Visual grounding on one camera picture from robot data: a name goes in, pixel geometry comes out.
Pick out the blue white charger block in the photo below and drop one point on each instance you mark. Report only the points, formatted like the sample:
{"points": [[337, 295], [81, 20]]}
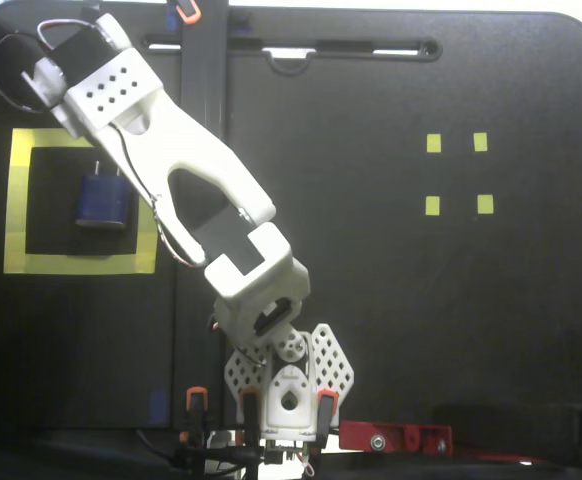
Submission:
{"points": [[102, 200]]}

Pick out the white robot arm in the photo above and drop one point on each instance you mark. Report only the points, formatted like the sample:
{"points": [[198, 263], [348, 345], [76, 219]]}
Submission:
{"points": [[196, 160]]}

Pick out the small yellow tape marker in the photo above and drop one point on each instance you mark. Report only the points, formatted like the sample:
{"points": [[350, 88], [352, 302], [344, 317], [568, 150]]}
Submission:
{"points": [[434, 143], [433, 205], [485, 204], [480, 142]]}

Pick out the orange black spring clamp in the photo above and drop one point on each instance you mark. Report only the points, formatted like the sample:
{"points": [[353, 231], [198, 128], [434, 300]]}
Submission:
{"points": [[188, 12], [249, 410], [328, 412], [197, 405]]}

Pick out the long black flat board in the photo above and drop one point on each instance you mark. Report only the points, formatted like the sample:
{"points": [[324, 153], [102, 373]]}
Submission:
{"points": [[203, 65]]}

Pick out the blue tape piece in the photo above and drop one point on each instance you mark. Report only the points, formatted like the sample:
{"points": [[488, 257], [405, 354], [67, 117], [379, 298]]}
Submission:
{"points": [[158, 407], [171, 22]]}

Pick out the yellow tape square outline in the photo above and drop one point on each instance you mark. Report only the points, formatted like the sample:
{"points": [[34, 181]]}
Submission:
{"points": [[71, 264]]}

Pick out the red corner bracket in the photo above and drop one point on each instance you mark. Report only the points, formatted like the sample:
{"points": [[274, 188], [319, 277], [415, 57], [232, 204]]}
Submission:
{"points": [[366, 432]]}

